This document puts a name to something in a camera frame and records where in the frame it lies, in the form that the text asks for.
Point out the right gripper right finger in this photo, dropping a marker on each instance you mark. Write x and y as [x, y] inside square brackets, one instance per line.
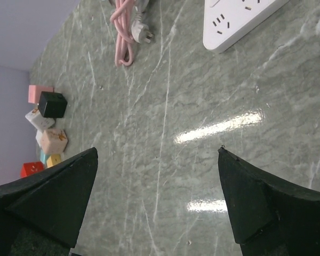
[268, 215]

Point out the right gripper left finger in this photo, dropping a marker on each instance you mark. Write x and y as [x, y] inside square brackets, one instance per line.
[42, 214]

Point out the pink power strip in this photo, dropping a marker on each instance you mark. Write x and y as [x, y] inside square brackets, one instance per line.
[121, 19]

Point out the yellow charger plug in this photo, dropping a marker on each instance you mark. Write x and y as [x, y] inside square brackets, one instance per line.
[53, 160]

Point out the white cartoon charger plug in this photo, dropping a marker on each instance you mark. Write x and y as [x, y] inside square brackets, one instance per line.
[38, 121]

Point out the white triangular power strip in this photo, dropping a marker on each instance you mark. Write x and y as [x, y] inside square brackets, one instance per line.
[227, 21]

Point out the pink cube socket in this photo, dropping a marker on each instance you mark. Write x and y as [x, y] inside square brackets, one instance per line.
[35, 91]

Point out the black cube plug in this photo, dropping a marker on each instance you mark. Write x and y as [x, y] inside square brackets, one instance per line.
[52, 105]

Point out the teal charger plug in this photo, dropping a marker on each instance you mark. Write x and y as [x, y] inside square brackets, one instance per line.
[43, 157]

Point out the peach cartoon charger plug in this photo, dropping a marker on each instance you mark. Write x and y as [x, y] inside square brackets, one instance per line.
[54, 141]

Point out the red cube socket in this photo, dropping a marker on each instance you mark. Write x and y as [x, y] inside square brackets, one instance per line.
[31, 168]

